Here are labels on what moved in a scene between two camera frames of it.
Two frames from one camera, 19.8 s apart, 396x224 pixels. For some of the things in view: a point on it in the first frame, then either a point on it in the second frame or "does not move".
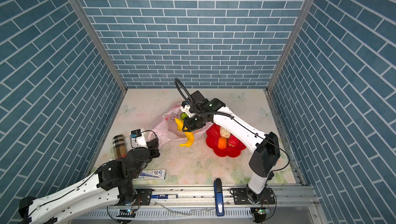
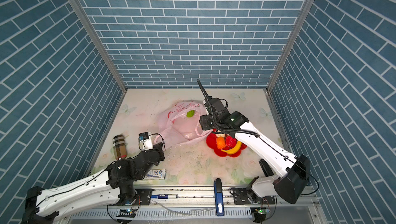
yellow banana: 190,136 → 235,149
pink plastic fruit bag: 168,130 does not move
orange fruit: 222,142 does not move
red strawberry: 232,141 does not move
